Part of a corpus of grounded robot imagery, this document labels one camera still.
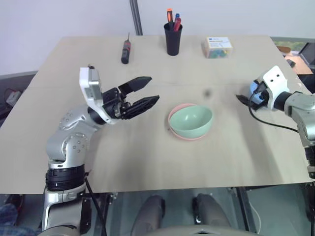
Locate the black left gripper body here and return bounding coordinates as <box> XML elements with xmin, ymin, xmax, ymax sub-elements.
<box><xmin>101</xmin><ymin>87</ymin><xmax>131</xmax><ymax>121</ymax></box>

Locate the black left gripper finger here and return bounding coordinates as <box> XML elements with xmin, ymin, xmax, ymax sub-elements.
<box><xmin>118</xmin><ymin>76</ymin><xmax>153</xmax><ymax>95</ymax></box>
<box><xmin>122</xmin><ymin>95</ymin><xmax>161</xmax><ymax>121</ymax></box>

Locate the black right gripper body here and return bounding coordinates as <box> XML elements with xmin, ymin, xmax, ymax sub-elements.
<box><xmin>253</xmin><ymin>82</ymin><xmax>269</xmax><ymax>104</ymax></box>

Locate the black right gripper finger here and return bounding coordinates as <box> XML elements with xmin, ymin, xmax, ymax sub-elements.
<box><xmin>235</xmin><ymin>94</ymin><xmax>262</xmax><ymax>112</ymax></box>

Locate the green bowl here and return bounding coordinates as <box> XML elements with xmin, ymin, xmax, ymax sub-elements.
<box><xmin>170</xmin><ymin>105</ymin><xmax>214</xmax><ymax>139</ymax></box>

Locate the black and red screwdriver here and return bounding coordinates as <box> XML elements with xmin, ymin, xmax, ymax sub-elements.
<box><xmin>121</xmin><ymin>32</ymin><xmax>132</xmax><ymax>65</ymax></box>

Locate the background desk with clutter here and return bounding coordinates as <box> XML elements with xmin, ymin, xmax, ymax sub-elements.
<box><xmin>277</xmin><ymin>42</ymin><xmax>315</xmax><ymax>75</ymax></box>

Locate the black pen cup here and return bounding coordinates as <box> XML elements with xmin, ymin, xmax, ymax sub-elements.
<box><xmin>163</xmin><ymin>22</ymin><xmax>184</xmax><ymax>57</ymax></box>

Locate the clear box of coloured pins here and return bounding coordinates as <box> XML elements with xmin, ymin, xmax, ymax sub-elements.
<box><xmin>202</xmin><ymin>36</ymin><xmax>234</xmax><ymax>59</ymax></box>

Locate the red pen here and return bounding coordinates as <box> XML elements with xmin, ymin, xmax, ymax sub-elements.
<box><xmin>173</xmin><ymin>17</ymin><xmax>183</xmax><ymax>32</ymax></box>

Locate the dark rounded robot leg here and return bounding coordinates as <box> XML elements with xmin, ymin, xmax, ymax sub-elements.
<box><xmin>129</xmin><ymin>195</ymin><xmax>166</xmax><ymax>236</ymax></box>
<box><xmin>192</xmin><ymin>193</ymin><xmax>232</xmax><ymax>229</ymax></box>

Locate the grey robot torso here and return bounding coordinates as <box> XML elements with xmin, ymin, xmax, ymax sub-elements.
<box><xmin>147</xmin><ymin>226</ymin><xmax>263</xmax><ymax>236</ymax></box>

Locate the blue checked cloth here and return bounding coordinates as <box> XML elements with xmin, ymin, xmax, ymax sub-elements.
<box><xmin>0</xmin><ymin>202</ymin><xmax>38</xmax><ymax>236</ymax></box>

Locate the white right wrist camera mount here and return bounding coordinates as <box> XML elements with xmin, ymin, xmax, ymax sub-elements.
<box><xmin>261</xmin><ymin>65</ymin><xmax>290</xmax><ymax>109</ymax></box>

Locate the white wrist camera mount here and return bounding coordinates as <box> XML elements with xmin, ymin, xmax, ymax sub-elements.
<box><xmin>261</xmin><ymin>65</ymin><xmax>290</xmax><ymax>109</ymax></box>
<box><xmin>78</xmin><ymin>66</ymin><xmax>117</xmax><ymax>125</ymax></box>

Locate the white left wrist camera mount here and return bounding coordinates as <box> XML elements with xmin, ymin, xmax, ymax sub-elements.
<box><xmin>78</xmin><ymin>66</ymin><xmax>117</xmax><ymax>125</ymax></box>

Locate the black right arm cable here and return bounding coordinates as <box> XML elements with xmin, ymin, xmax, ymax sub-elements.
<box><xmin>248</xmin><ymin>86</ymin><xmax>300</xmax><ymax>133</ymax></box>

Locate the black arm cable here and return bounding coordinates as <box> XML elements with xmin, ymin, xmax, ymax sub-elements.
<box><xmin>248</xmin><ymin>86</ymin><xmax>300</xmax><ymax>133</ymax></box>
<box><xmin>83</xmin><ymin>169</ymin><xmax>108</xmax><ymax>236</ymax></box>

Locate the grey metal post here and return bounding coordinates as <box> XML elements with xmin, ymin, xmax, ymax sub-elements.
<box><xmin>129</xmin><ymin>0</ymin><xmax>144</xmax><ymax>36</ymax></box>

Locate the white device with red wires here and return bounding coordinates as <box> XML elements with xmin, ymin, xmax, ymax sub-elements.
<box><xmin>3</xmin><ymin>88</ymin><xmax>23</xmax><ymax>107</ymax></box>

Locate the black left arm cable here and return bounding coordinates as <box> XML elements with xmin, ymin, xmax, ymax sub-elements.
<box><xmin>83</xmin><ymin>169</ymin><xmax>108</xmax><ymax>236</ymax></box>

